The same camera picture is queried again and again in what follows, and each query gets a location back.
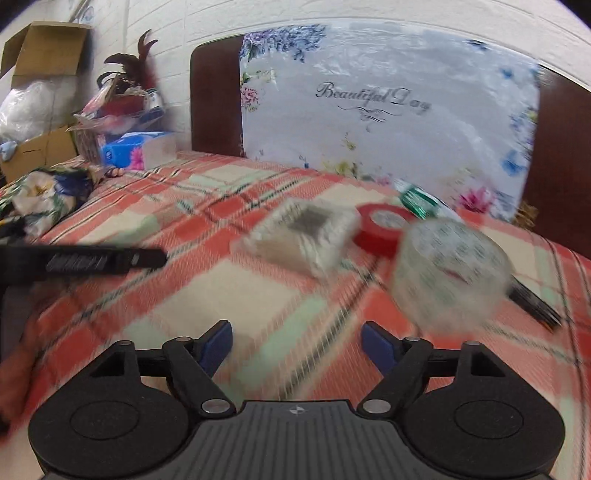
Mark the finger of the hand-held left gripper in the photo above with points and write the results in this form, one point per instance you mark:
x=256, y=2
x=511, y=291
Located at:
x=147, y=259

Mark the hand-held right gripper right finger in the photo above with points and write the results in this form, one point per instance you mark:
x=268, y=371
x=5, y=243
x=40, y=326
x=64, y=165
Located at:
x=376, y=345

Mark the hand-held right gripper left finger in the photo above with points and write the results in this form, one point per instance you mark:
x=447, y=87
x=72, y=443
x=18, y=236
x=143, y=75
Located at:
x=218, y=342

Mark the clear tape roll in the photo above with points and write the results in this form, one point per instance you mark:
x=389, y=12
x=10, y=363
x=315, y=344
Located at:
x=450, y=274

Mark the red tape roll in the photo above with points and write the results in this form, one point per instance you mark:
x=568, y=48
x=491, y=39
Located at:
x=376, y=230

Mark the clear plastic box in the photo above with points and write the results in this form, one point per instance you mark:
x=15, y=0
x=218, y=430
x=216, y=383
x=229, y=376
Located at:
x=300, y=233

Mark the green and white tube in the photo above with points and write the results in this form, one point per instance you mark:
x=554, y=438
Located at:
x=422, y=201

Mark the red plaid blanket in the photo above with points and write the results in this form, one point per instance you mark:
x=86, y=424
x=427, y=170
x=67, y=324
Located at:
x=184, y=258

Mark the floral cloth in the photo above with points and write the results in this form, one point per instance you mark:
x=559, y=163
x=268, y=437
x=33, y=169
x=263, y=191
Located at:
x=44, y=191

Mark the blue tissue pack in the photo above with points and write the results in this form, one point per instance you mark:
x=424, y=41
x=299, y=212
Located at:
x=138, y=150

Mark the small cardboard box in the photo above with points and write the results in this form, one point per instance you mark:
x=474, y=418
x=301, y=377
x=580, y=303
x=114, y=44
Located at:
x=39, y=152

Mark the feather decorated gift basket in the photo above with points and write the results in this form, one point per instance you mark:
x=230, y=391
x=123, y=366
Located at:
x=122, y=106

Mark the white plastic bag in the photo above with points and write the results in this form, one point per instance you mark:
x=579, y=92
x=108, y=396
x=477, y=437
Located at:
x=27, y=110

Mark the brown wooden headboard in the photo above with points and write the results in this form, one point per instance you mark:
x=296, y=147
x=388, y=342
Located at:
x=214, y=101

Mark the open cardboard box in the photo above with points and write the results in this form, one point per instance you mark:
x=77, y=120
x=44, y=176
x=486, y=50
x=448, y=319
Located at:
x=44, y=53

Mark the floral plastic bedding bag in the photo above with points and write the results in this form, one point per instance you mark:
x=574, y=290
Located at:
x=392, y=115

